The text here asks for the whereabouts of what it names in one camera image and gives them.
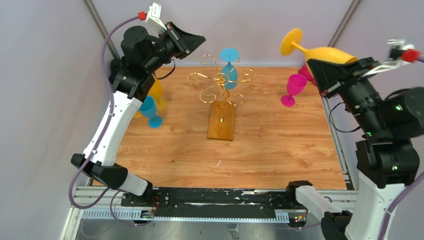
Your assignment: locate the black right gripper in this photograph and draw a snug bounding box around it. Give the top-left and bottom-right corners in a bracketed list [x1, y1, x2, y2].
[306, 53, 384, 133]

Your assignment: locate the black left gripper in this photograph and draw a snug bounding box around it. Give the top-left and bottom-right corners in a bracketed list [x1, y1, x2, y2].
[143, 21, 205, 73]

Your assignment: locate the pink wine glass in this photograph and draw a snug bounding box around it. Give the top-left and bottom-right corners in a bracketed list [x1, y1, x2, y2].
[280, 73, 308, 107]

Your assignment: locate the blue wine glass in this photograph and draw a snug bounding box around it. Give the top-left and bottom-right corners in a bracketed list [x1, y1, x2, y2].
[138, 95, 163, 129]
[219, 48, 240, 90]

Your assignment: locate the yellow wine glass taken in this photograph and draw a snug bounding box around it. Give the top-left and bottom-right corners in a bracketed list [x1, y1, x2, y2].
[148, 78, 167, 111]
[133, 111, 143, 118]

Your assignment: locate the blue wine glass front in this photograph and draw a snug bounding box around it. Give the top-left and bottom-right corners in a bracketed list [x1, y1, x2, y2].
[138, 95, 163, 129]

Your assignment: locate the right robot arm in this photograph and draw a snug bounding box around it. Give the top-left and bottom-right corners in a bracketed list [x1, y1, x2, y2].
[285, 57, 424, 240]

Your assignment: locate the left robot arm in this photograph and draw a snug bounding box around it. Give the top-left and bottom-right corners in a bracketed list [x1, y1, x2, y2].
[70, 22, 206, 207]

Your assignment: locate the pink cloth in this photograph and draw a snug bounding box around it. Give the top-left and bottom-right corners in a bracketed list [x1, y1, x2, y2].
[298, 65, 317, 86]

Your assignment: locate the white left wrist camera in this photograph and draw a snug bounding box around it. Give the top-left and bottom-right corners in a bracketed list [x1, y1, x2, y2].
[138, 2, 167, 33]

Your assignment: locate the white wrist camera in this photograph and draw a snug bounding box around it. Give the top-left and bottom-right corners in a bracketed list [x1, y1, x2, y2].
[362, 39, 424, 77]
[138, 2, 167, 33]

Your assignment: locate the gold wire wine glass rack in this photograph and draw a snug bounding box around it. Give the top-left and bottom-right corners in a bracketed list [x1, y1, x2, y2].
[186, 54, 257, 142]

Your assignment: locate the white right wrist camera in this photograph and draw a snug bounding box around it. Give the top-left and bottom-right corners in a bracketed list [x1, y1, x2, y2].
[362, 39, 424, 77]

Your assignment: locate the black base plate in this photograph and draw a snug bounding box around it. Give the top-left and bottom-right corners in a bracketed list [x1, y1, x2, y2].
[120, 187, 306, 219]

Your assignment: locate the aluminium front rail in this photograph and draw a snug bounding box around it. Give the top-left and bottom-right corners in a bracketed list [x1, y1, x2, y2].
[59, 185, 360, 240]

